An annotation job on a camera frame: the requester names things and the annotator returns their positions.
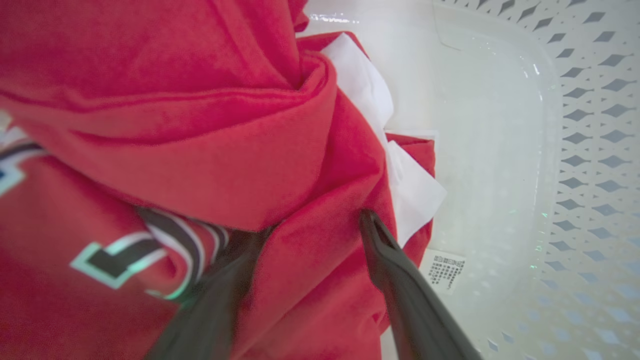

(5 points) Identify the red white sports shirt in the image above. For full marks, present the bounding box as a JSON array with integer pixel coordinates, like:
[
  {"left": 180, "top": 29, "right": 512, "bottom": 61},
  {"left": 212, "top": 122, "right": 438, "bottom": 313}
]
[{"left": 0, "top": 0, "right": 448, "bottom": 360}]

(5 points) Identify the cream perforated laundry basket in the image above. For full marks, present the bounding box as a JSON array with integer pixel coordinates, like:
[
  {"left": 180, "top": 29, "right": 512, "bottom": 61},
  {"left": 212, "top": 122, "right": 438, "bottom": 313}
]
[{"left": 295, "top": 0, "right": 640, "bottom": 360}]

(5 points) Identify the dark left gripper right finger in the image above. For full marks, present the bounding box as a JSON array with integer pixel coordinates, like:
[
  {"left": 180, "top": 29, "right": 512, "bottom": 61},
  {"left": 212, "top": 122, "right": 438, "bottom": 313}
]
[{"left": 358, "top": 208, "right": 484, "bottom": 360}]

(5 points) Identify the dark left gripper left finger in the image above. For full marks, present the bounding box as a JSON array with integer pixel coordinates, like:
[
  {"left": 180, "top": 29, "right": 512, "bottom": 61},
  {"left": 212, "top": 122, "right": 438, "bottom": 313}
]
[{"left": 145, "top": 227, "right": 274, "bottom": 360}]

